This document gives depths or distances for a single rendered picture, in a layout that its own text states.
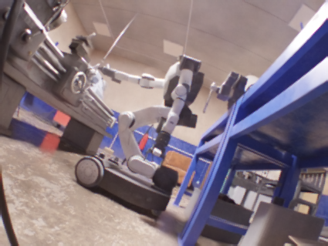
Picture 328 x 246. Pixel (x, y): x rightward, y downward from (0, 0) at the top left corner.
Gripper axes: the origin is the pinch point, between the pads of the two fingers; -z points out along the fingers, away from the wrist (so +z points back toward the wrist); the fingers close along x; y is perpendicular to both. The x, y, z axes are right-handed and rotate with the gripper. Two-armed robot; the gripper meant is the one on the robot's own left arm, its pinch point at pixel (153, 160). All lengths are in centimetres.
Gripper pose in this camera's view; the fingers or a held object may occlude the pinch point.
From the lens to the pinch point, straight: 112.6
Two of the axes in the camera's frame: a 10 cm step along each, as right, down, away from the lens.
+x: -8.9, -4.4, -1.2
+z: 4.0, -8.8, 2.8
